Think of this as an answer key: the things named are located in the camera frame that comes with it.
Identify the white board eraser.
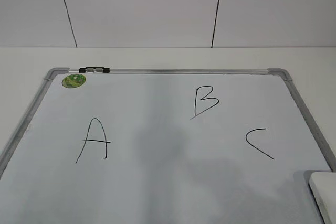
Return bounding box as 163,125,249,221
309,172,336,224

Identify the black and silver frame clip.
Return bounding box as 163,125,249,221
79,67,110,73

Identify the white board with grey frame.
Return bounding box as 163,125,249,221
1,68,335,223

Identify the round green magnet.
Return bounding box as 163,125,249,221
61,74,86,89

